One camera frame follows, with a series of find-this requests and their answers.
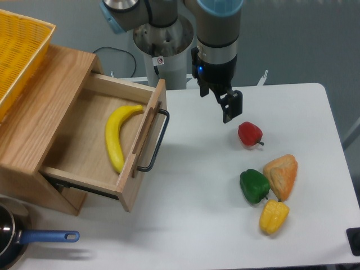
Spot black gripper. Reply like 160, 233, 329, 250
191, 47, 243, 124

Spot wooden top drawer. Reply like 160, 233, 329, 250
40, 74, 169, 212

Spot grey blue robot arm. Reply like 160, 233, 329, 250
100, 1, 243, 123

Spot wooden drawer cabinet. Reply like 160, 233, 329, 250
1, 44, 102, 215

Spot red bell pepper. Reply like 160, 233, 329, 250
238, 121, 264, 146

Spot green bell pepper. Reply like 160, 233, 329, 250
239, 169, 271, 204

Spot orange bread pastry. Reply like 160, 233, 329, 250
263, 154, 298, 201

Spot yellow banana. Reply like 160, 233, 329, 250
105, 105, 143, 173

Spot yellow bell pepper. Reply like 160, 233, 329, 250
259, 200, 290, 235

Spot black corner device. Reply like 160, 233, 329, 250
346, 227, 360, 257

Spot yellow plastic basket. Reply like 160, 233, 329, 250
1, 10, 56, 120

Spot white table bracket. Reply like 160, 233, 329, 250
257, 69, 268, 86

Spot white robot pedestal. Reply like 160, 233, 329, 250
133, 15, 194, 90

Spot black cable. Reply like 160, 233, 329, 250
92, 46, 137, 78

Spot blue handled frying pan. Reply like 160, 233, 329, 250
1, 198, 80, 269

